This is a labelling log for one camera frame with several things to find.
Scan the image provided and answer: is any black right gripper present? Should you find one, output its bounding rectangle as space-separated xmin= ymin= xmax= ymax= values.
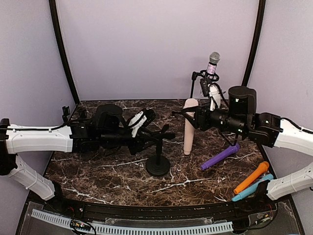
xmin=182 ymin=101 xmax=248 ymax=136

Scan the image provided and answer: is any pink toy microphone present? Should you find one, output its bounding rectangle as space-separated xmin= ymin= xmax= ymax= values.
xmin=183 ymin=98 xmax=199 ymax=155

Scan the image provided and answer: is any black round-base pink mic stand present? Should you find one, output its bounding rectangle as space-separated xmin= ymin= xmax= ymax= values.
xmin=145 ymin=124 xmax=176 ymax=177

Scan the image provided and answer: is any purple toy microphone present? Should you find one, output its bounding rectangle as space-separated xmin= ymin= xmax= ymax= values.
xmin=201 ymin=143 xmax=240 ymax=170

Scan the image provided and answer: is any black round-base orange mic stand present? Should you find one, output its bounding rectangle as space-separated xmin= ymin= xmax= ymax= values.
xmin=62 ymin=106 xmax=70 ymax=122

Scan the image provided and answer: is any orange toy microphone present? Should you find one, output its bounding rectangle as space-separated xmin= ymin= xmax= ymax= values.
xmin=233 ymin=161 xmax=269 ymax=195

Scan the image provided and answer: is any blue toy microphone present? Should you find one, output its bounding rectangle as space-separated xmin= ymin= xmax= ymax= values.
xmin=231 ymin=174 xmax=274 ymax=202

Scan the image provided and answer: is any black round-base blue mic stand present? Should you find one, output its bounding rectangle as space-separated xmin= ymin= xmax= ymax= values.
xmin=78 ymin=108 xmax=88 ymax=119

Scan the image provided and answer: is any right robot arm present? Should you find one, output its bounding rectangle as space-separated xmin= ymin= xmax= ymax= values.
xmin=178 ymin=86 xmax=313 ymax=212

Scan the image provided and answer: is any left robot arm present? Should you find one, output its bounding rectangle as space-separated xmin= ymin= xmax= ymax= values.
xmin=0 ymin=104 xmax=157 ymax=213

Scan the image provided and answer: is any black tripod mic stand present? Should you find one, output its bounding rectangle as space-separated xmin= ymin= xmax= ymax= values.
xmin=190 ymin=70 xmax=220 ymax=98

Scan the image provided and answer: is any silver glitter microphone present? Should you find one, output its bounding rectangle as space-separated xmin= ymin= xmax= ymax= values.
xmin=206 ymin=52 xmax=220 ymax=82

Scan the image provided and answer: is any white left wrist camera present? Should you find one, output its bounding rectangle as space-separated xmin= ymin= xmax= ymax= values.
xmin=128 ymin=109 xmax=156 ymax=138

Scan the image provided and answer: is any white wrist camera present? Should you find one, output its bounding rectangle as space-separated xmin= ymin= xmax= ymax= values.
xmin=200 ymin=78 xmax=223 ymax=111
xmin=128 ymin=109 xmax=156 ymax=138

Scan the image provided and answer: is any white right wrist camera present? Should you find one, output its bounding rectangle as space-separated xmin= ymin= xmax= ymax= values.
xmin=200 ymin=78 xmax=223 ymax=111

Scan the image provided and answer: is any black front frame rail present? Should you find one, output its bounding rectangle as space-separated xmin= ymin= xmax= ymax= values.
xmin=24 ymin=190 xmax=289 ymax=226

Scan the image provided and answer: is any white slotted cable duct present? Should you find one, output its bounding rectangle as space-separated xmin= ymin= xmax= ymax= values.
xmin=31 ymin=209 xmax=233 ymax=235

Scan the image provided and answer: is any black right corner post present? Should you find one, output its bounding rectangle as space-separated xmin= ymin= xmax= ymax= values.
xmin=242 ymin=0 xmax=266 ymax=87

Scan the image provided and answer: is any black corner post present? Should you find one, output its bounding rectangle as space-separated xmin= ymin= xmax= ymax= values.
xmin=242 ymin=0 xmax=266 ymax=87
xmin=48 ymin=0 xmax=80 ymax=105

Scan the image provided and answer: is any black left corner post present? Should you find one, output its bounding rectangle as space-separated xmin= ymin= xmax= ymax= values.
xmin=48 ymin=0 xmax=80 ymax=105

